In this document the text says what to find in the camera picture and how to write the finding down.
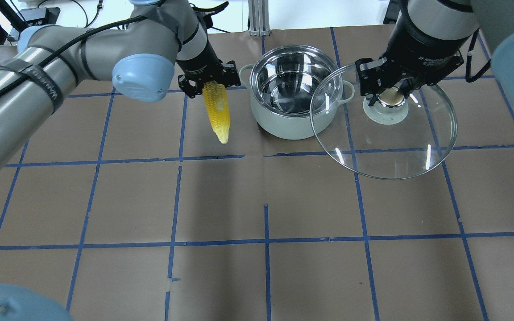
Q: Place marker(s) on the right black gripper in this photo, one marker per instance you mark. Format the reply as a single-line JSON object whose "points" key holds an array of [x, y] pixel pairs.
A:
{"points": [[422, 47]]}

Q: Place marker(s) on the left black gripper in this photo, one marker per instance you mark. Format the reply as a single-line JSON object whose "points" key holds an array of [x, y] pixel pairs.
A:
{"points": [[200, 63]]}

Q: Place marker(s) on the yellow corn cob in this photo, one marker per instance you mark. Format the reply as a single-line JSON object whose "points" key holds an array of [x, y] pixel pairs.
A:
{"points": [[217, 107]]}

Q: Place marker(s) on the glass pot lid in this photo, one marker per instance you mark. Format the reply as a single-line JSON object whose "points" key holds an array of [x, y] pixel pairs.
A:
{"points": [[397, 137]]}

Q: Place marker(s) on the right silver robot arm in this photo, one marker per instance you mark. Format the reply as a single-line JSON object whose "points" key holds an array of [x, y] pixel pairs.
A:
{"points": [[487, 27]]}

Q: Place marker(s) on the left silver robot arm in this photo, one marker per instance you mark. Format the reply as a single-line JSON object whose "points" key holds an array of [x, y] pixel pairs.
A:
{"points": [[138, 55]]}

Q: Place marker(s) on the pale green cooking pot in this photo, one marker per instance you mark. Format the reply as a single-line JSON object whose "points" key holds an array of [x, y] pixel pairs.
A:
{"points": [[294, 92]]}

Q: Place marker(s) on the aluminium frame post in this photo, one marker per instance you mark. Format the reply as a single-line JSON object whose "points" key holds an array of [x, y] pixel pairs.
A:
{"points": [[259, 18]]}

